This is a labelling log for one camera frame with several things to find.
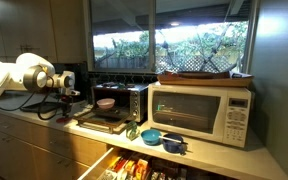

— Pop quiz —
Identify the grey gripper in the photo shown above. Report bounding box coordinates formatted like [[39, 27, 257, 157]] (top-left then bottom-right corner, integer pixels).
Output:
[[59, 88, 80, 108]]

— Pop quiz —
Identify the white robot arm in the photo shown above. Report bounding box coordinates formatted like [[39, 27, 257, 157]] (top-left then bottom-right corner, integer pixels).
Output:
[[0, 53, 80, 96]]

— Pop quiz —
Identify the wooden tray on microwave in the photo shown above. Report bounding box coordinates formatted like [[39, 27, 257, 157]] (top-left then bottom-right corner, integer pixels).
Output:
[[157, 71, 253, 87]]

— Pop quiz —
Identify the white microwave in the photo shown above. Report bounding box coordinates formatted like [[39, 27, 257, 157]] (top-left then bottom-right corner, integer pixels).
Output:
[[148, 82, 252, 148]]

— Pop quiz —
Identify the pink bowl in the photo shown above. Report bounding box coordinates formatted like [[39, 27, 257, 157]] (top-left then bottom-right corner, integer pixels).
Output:
[[97, 98, 115, 109]]

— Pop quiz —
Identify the black toaster oven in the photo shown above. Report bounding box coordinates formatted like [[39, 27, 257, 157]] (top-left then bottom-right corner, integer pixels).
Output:
[[74, 84, 148, 134]]

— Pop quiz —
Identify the clear tape dispenser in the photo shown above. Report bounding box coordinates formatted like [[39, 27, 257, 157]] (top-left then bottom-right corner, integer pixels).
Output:
[[126, 121, 139, 141]]

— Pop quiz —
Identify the open wooden junk drawer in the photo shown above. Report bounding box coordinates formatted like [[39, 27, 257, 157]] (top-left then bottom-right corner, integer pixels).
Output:
[[77, 147, 236, 180]]

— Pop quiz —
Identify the light blue bowl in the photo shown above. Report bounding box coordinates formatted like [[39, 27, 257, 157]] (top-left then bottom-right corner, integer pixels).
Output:
[[141, 129, 161, 145]]

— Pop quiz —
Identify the white chopstick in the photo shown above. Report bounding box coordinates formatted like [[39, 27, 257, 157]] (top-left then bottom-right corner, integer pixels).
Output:
[[159, 136, 188, 144]]

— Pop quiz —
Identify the dark blue bowl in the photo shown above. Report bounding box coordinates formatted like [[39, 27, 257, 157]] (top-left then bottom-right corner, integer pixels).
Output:
[[162, 133, 185, 154]]

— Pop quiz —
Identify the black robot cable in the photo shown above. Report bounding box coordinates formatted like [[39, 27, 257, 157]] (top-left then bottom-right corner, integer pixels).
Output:
[[0, 75, 68, 121]]

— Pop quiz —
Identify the cabinet drawer handle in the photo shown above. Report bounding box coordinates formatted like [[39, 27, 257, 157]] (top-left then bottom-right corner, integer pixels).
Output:
[[2, 136, 14, 143]]

